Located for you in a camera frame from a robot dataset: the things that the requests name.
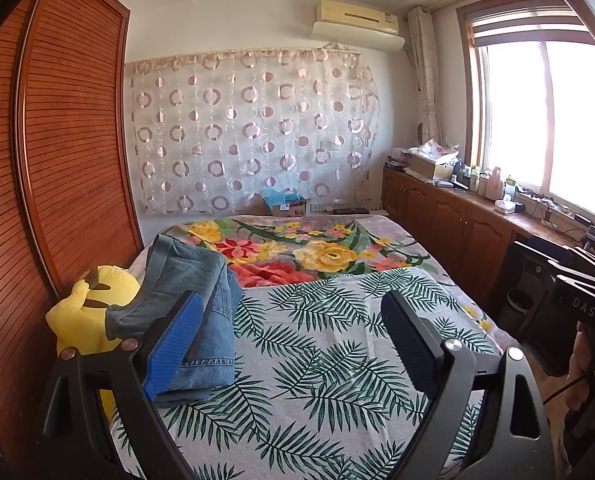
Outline wall air conditioner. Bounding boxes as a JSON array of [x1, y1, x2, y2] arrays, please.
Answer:
[[311, 0, 407, 52]]

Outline circle patterned sheer curtain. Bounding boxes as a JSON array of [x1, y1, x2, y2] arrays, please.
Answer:
[[124, 45, 383, 217]]

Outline yellow plush toy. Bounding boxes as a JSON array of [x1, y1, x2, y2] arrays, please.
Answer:
[[46, 266, 142, 422]]

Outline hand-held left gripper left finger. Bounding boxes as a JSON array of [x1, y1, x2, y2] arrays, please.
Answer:
[[32, 290, 204, 480]]

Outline light blue pants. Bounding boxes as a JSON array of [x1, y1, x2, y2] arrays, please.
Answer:
[[105, 234, 228, 342]]

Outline palm leaf bed sheet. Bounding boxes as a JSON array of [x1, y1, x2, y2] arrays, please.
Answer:
[[112, 265, 521, 480]]

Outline dark trash bin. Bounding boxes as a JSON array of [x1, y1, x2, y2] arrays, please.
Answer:
[[507, 287, 536, 329]]

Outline person's right hand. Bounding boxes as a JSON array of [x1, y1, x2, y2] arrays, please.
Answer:
[[565, 320, 595, 412]]

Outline wooden framed window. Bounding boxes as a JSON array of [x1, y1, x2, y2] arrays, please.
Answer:
[[456, 0, 595, 227]]

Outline wooden louvered wardrobe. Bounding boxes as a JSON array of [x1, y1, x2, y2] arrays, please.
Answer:
[[0, 0, 146, 461]]

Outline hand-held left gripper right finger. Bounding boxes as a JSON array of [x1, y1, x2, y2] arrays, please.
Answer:
[[380, 290, 552, 480]]

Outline floral blanket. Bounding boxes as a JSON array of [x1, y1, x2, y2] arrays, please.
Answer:
[[130, 214, 453, 292]]

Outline cardboard box with blue bag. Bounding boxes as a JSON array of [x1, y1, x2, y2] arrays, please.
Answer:
[[264, 189, 311, 218]]

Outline open cardboard box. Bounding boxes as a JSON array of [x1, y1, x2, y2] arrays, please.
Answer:
[[408, 152, 456, 181]]

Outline long wooden cabinet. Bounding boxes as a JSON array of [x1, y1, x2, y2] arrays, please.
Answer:
[[381, 167, 578, 312]]

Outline blue denim jeans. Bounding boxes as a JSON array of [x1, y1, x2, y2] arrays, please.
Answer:
[[155, 267, 244, 407]]

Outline tied beige window curtain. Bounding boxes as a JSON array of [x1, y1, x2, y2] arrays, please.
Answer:
[[407, 6, 444, 149]]

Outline dark chair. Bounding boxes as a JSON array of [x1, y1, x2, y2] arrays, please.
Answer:
[[505, 240, 578, 361]]

